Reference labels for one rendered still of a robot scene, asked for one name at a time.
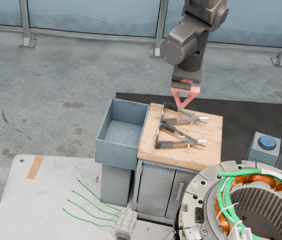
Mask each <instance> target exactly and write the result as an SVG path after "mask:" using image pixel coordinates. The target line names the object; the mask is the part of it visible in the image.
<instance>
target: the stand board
mask: <svg viewBox="0 0 282 240"><path fill-rule="evenodd" d="M162 110H163V105H160V104H155V103H150V107H149V111H148V115H147V119H146V123H145V127H144V130H143V134H142V138H141V141H140V145H139V149H138V154H137V158H140V159H145V160H150V161H155V162H160V163H165V164H169V165H174V166H179V167H184V168H189V169H194V170H199V171H203V170H204V169H206V168H208V167H210V166H212V165H215V164H217V163H218V164H219V163H220V162H221V144H222V126H223V117H222V116H217V115H212V114H207V113H202V112H197V111H192V110H185V109H183V110H185V111H187V112H189V113H191V114H194V115H195V116H200V117H208V118H207V119H200V120H202V121H205V122H207V124H205V123H201V122H198V121H193V124H192V126H190V123H191V122H182V123H176V125H170V126H173V127H176V129H177V130H179V131H181V132H183V133H184V134H186V135H188V136H190V137H192V138H194V139H201V140H206V141H199V142H198V143H200V144H203V145H205V146H206V147H202V146H198V145H195V144H190V148H189V151H187V145H180V146H173V147H172V148H161V147H157V148H156V152H155V153H153V151H154V146H155V142H156V136H157V132H158V127H159V123H160V119H161V115H162ZM165 118H177V119H185V118H190V117H188V116H186V115H184V114H181V113H180V112H175V111H173V110H170V109H167V108H165V111H164V115H163V119H165ZM185 140H187V139H185V138H183V137H180V136H178V134H176V133H171V132H169V131H166V130H164V129H160V133H159V137H158V141H173V142H177V141H185Z"/></svg>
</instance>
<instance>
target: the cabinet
mask: <svg viewBox="0 0 282 240"><path fill-rule="evenodd" d="M200 172H201V171H199V170H194V169H189V168H184V167H179V166H174V165H169V164H165V163H160V162H155V161H150V160H145V159H140V158H138V165H137V172H136V181H135V189H134V195H133V203H132V211H136V212H137V213H138V215H137V220H141V221H146V222H150V223H155V224H159V225H164V226H168V227H173V223H174V219H175V215H176V212H177V209H178V207H179V205H180V204H181V203H182V201H183V197H184V194H185V191H186V189H187V187H188V185H189V183H190V182H191V181H192V179H193V178H194V177H195V176H196V175H197V174H199V173H200Z"/></svg>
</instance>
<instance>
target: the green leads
mask: <svg viewBox="0 0 282 240"><path fill-rule="evenodd" d="M77 180H78V179H77ZM78 181H79V182H80V180H78ZM80 183H81V182H80ZM81 184H82V185H83V186H84V187H85V188H86V189H87V190H89V189H88V188H87V187H86V186H85V185H84V184H83V183H81ZM71 191H73V190H71ZM89 191H90V190H89ZM73 192H74V193H76V194H78V193H77V192H75V191H73ZM90 192H91V191H90ZM91 193H92V194H93V195H94V196H95V197H97V196H96V195H95V194H94V193H93V192H91ZM78 195H80V194H78ZM80 196H81V197H83V196H82V195H80ZM83 198H84V199H86V198H85V197H83ZM97 198H98V197H97ZM98 199H99V200H100V198H98ZM66 200H68V199H66ZM86 200H87V201H89V200H88V199H86ZM68 201H70V200H68ZM70 202H72V201H70ZM89 202H90V201H89ZM102 202H103V201H102ZM72 203H73V204H75V203H74V202H72ZM90 203H91V204H92V205H94V204H93V203H92V202H90ZM103 203H104V202H103ZM104 204H105V203H104ZM75 205H77V204H75ZM105 205H107V204H105ZM77 206H79V205H77ZM94 206H95V205H94ZM107 206H108V205H107ZM79 207H80V208H81V209H83V208H82V207H81V206H79ZM95 207H96V208H98V207H97V206H95ZM108 207H110V208H113V207H111V206H108ZM62 209H63V208H62ZM98 209H99V210H101V209H100V208H98ZM113 209H116V208H113ZM63 210H64V211H65V212H67V211H66V210H65V209H63ZM83 210H84V211H85V212H87V211H86V210H85V209H83ZM116 210H118V209H116ZM101 211H102V212H104V213H107V214H112V215H115V216H117V217H119V216H118V215H116V214H113V213H108V212H105V211H103V210H101ZM118 211H120V212H121V210H118ZM67 213H68V214H69V215H71V216H73V215H72V214H70V213H69V212H67ZM87 213H88V214H90V213H89V212H87ZM90 215H91V216H93V215H92V214H90ZM73 217H75V216H73ZM93 217H95V216H93ZM75 218H77V219H80V218H78V217H75ZM95 218H98V217H95ZM98 219H102V220H111V219H103V218H98ZM80 220H84V219H80ZM84 221H87V222H91V221H88V220H84ZM111 221H113V222H115V223H117V222H116V221H114V220H111ZM91 223H93V222H91ZM93 224H95V223H93ZM95 225H97V224H95ZM97 226H100V227H104V226H109V227H112V226H110V225H97ZM112 228H114V227H112ZM114 229H115V228H114Z"/></svg>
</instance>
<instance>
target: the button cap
mask: <svg viewBox="0 0 282 240"><path fill-rule="evenodd" d="M260 144H261V145H262V146H264V147H266V148H273V147H274V146H275V140H274V139H273V138H271V137H269V136H263V137H261V139H260Z"/></svg>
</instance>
